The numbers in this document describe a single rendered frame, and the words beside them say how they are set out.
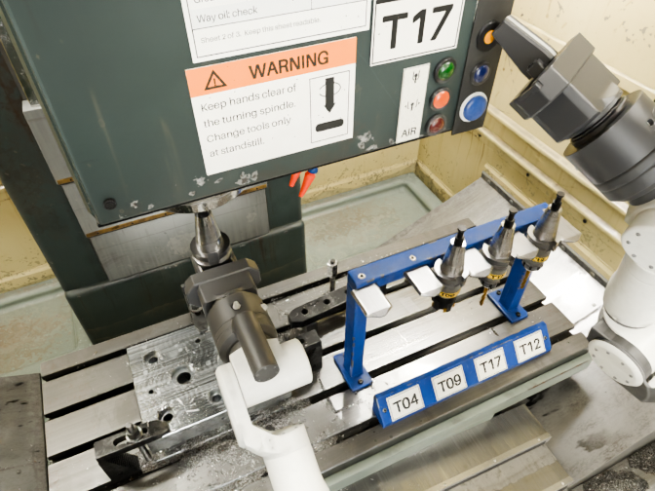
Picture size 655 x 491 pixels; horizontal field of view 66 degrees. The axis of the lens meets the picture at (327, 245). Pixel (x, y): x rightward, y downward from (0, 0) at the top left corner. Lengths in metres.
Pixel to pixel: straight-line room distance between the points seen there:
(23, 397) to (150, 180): 1.23
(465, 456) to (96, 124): 1.08
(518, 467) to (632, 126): 0.97
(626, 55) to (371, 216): 1.05
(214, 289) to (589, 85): 0.56
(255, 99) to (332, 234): 1.48
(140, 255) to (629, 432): 1.28
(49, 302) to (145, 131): 1.52
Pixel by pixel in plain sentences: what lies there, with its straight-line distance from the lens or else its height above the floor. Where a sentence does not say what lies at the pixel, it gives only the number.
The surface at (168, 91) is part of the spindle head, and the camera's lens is 0.45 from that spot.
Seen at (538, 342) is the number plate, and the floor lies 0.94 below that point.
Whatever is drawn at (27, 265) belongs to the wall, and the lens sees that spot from 1.93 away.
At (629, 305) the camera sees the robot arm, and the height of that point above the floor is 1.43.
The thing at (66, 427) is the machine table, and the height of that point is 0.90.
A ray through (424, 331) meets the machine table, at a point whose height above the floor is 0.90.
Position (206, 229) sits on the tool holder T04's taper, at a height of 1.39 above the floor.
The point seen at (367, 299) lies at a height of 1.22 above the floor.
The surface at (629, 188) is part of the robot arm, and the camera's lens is 0.56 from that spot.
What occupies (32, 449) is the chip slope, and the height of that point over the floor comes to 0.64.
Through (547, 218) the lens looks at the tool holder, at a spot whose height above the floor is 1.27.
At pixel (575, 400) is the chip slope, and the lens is 1.47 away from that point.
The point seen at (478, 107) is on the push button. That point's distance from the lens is 0.61.
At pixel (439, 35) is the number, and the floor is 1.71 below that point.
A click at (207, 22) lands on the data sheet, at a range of 0.44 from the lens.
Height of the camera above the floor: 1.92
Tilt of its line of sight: 45 degrees down
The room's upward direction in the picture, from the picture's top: straight up
